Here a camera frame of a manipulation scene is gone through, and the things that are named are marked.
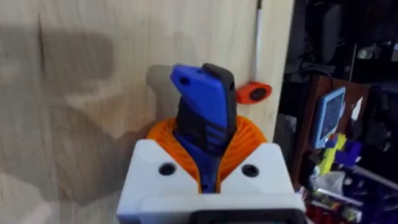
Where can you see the white orange right gripper left finger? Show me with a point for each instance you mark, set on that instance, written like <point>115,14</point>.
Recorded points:
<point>149,174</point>

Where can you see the white orange right gripper right finger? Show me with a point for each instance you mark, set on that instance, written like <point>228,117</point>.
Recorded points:
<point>264,174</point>

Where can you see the blue electric screwdriver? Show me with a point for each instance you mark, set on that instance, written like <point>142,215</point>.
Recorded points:
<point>205,118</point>

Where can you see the brown wooden box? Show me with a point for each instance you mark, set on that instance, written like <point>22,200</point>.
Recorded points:
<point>311,124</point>

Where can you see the heap of small items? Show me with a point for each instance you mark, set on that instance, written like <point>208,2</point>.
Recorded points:
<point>332,199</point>

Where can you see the yellow purple toy blocks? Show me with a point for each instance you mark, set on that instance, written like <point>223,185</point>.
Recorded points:
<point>340,152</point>

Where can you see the orange black small tool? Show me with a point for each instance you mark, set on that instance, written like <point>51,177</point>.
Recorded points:
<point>253,92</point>

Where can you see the blue framed screen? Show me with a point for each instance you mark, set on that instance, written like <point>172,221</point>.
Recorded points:
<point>329,116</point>

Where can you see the white thin rod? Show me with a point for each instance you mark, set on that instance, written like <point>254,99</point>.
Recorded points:
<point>257,37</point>

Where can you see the black chair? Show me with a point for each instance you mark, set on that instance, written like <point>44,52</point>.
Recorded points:
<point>331,31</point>

